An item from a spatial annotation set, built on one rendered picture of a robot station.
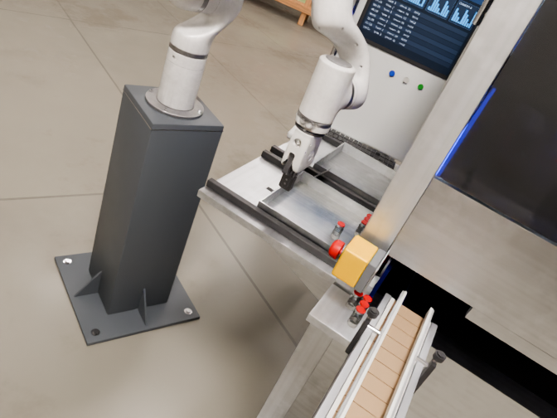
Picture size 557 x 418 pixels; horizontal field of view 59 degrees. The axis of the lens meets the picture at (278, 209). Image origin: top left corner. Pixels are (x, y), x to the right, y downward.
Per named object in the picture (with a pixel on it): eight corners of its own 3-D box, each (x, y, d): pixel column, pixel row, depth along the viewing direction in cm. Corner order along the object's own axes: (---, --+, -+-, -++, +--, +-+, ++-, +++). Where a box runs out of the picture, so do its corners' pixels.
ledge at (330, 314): (383, 324, 109) (387, 318, 107) (364, 360, 98) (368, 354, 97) (329, 289, 112) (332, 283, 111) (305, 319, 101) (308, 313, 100)
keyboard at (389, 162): (394, 164, 199) (397, 158, 198) (389, 177, 187) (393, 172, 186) (306, 120, 203) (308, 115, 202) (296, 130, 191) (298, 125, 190)
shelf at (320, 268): (428, 200, 169) (430, 196, 168) (362, 304, 112) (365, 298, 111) (310, 133, 180) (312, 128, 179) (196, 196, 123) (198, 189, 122)
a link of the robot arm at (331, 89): (320, 106, 118) (291, 105, 112) (342, 54, 111) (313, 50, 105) (342, 124, 113) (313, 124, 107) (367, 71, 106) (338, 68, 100)
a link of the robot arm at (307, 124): (323, 128, 107) (318, 140, 109) (338, 120, 115) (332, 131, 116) (291, 110, 109) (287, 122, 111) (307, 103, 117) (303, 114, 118)
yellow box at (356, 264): (371, 277, 104) (387, 252, 100) (360, 294, 98) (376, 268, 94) (341, 258, 106) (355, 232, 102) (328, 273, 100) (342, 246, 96)
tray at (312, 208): (401, 242, 136) (407, 232, 134) (373, 288, 115) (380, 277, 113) (298, 180, 144) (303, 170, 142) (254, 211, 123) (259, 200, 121)
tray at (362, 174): (428, 201, 164) (433, 192, 162) (409, 230, 142) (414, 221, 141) (340, 150, 172) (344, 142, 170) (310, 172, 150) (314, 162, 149)
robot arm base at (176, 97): (136, 88, 159) (147, 32, 150) (188, 92, 171) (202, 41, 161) (158, 119, 148) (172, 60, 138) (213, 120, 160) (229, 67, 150)
